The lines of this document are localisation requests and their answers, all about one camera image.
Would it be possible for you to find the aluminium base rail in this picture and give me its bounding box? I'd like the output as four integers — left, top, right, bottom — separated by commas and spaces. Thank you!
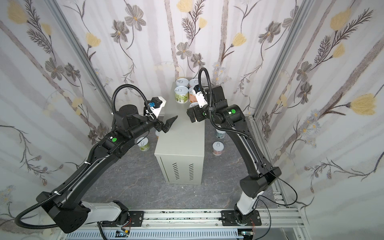
57, 202, 305, 233

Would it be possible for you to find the pink white can right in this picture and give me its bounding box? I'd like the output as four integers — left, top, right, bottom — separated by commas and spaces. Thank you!
213, 141, 225, 156

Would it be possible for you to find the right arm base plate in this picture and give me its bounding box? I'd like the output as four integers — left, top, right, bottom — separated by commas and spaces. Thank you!
219, 210, 262, 227

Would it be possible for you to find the teal labelled can right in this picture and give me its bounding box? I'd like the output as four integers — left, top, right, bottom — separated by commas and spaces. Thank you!
216, 130, 226, 139

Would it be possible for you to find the grey metal cabinet counter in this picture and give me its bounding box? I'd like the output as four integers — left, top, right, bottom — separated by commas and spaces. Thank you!
155, 83, 205, 185

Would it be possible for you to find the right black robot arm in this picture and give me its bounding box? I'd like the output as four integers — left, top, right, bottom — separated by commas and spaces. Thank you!
187, 68, 282, 225

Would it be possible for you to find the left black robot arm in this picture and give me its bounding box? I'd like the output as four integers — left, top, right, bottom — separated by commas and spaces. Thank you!
15, 84, 177, 234

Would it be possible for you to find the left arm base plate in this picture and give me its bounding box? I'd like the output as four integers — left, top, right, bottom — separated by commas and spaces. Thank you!
101, 210, 145, 228

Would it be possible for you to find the green white labelled can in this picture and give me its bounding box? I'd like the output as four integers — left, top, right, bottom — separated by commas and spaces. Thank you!
174, 86, 189, 104

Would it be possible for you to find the blue labelled can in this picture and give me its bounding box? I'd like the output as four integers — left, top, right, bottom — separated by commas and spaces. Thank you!
176, 78, 189, 87

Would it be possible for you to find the white slotted cable duct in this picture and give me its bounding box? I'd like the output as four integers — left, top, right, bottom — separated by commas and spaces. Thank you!
65, 229, 244, 240

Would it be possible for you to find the pink labelled can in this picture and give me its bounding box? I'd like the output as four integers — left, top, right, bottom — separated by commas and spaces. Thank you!
189, 79, 199, 88

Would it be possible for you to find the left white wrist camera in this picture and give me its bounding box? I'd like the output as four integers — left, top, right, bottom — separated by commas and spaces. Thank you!
149, 97, 167, 118

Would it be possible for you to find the brown labelled can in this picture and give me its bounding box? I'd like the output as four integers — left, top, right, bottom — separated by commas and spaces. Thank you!
189, 87, 198, 104

